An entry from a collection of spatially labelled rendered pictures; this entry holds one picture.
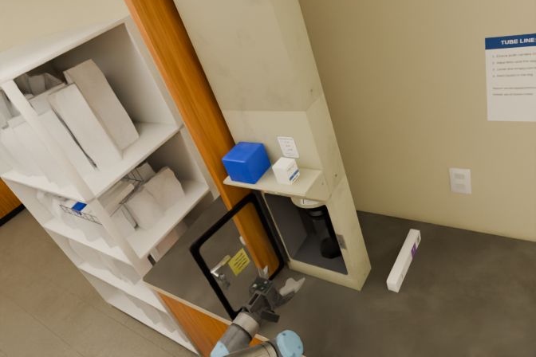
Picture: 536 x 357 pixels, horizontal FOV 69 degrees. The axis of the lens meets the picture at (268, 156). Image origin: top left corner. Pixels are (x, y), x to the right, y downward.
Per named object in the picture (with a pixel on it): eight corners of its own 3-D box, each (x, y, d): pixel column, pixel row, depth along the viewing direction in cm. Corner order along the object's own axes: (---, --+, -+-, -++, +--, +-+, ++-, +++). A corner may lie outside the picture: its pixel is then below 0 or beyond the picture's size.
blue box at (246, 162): (248, 162, 133) (238, 140, 129) (271, 165, 127) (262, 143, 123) (230, 181, 127) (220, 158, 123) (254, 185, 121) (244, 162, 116)
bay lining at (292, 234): (317, 217, 174) (295, 152, 156) (373, 228, 158) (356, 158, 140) (289, 258, 159) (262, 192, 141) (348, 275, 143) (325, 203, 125)
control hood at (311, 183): (251, 182, 141) (242, 160, 136) (331, 195, 121) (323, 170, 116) (232, 204, 134) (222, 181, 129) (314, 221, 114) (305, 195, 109)
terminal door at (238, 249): (285, 264, 160) (254, 190, 140) (233, 323, 145) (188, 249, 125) (284, 264, 161) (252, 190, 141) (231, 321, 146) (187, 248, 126)
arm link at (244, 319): (255, 343, 114) (235, 333, 119) (264, 330, 117) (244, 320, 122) (246, 328, 110) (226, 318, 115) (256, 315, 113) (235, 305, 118)
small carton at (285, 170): (286, 172, 121) (281, 157, 118) (300, 174, 118) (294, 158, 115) (277, 182, 118) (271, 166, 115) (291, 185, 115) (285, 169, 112)
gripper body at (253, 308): (276, 280, 119) (254, 312, 112) (285, 298, 124) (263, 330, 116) (257, 273, 124) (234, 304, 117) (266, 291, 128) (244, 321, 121)
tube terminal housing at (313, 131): (316, 227, 180) (262, 74, 141) (384, 242, 160) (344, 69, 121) (289, 268, 165) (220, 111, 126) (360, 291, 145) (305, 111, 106)
